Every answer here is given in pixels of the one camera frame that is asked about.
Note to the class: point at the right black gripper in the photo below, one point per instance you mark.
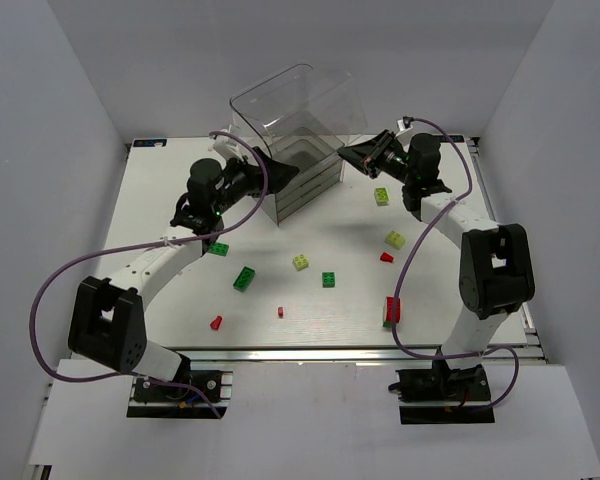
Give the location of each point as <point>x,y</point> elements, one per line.
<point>376,156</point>

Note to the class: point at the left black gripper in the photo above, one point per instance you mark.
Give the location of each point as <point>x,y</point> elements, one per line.
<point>259,170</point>

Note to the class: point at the yellow lego brick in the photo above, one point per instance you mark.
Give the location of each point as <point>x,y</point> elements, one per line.
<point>300,262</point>
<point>381,196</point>
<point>395,240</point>

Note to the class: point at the clear acrylic cover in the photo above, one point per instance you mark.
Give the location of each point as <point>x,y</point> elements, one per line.
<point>322,101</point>

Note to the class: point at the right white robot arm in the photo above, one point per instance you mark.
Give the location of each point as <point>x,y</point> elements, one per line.
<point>495,271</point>

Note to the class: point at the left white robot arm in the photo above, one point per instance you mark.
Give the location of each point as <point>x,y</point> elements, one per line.
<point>108,325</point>

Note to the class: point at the grey stacked drawer trays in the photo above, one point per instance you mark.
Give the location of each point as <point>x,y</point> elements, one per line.
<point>319,166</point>

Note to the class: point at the right blue label sticker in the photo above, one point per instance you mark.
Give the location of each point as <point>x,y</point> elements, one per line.
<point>452,138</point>

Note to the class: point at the blue label sticker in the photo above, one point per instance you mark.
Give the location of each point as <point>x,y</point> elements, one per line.
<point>149,143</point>
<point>452,138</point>

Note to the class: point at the green lego brick left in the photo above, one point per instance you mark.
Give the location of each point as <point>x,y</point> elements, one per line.
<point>218,248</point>

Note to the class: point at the red cone lego right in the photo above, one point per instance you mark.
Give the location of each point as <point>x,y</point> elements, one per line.
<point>386,257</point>

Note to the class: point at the red cone lego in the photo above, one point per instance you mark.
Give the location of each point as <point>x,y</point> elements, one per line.
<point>386,257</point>
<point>216,323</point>

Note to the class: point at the green lego brick long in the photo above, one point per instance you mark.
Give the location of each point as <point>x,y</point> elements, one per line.
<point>244,279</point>

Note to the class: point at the green lego brick square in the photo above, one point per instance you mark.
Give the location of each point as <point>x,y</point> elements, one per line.
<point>328,279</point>

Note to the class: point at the left blue label sticker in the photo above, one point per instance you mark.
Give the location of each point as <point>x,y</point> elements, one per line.
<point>149,143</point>

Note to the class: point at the red cone lego left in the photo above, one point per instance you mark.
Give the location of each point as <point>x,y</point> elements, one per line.
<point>216,323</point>

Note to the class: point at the red white green lego stack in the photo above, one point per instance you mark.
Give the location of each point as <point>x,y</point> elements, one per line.
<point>391,311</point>

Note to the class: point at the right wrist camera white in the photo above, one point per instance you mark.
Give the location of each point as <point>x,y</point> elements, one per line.
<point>404,127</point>

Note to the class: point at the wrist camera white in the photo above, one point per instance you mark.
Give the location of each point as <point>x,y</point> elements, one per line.
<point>404,127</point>
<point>227,147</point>

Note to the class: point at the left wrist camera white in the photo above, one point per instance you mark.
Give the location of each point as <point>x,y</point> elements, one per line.
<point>227,147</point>

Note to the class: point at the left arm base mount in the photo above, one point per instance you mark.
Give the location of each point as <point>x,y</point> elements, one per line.
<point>203,393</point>

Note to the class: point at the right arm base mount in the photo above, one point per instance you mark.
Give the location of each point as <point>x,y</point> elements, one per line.
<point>441,396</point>

